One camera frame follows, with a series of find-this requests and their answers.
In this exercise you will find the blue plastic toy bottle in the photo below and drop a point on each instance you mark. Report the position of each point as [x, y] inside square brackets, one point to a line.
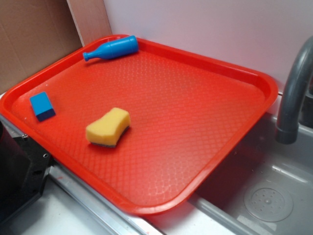
[114, 49]

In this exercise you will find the brown cardboard panel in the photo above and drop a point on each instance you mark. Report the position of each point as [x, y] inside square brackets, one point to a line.
[36, 33]

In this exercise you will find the red plastic tray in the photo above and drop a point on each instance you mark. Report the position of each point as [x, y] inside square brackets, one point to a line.
[187, 113]

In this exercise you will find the blue rectangular block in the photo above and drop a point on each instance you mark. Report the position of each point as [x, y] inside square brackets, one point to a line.
[42, 106]

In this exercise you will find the yellow sponge with grey pad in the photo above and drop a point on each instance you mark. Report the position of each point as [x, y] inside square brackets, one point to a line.
[109, 128]

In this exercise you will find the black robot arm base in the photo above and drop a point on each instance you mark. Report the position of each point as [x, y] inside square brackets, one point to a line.
[24, 166]

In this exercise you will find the grey plastic sink basin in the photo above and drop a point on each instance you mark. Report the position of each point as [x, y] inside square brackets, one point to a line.
[261, 188]

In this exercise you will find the grey toy faucet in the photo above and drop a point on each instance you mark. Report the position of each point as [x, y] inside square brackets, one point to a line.
[296, 106]

